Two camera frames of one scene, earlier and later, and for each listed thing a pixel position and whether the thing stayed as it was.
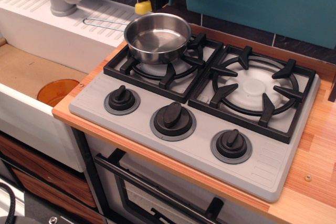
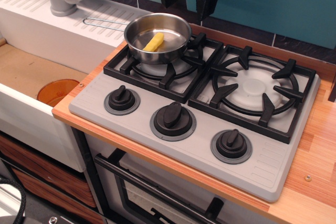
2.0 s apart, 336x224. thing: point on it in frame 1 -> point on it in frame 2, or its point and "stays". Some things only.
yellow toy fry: [143, 7] -> [154, 42]
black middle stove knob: [173, 123] stays
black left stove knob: [122, 101] stays
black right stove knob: [231, 147] stays
